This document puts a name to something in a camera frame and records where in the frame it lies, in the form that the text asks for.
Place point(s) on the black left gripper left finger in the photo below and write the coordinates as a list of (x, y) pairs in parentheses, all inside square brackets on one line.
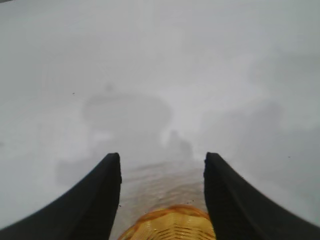
[(82, 202)]

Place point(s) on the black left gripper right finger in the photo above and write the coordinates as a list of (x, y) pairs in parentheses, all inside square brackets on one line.
[(240, 205)]

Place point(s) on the yellow woven wicker basket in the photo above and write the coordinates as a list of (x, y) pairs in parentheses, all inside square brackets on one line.
[(172, 225)]

